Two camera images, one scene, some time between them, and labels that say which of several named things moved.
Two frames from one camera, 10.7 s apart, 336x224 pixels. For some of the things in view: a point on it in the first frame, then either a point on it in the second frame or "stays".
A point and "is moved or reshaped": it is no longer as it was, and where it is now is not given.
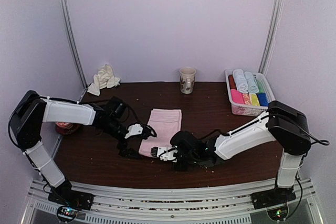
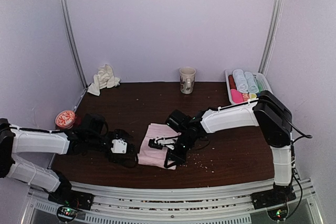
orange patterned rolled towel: (247, 98) stays
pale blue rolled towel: (252, 86) stays
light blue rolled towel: (242, 84) stays
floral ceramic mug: (187, 78) stays
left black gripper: (129, 152) → (118, 132)
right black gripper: (183, 168) → (178, 158)
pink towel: (166, 123) is moved or reshaped
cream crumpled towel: (105, 78) stays
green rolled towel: (260, 86) stays
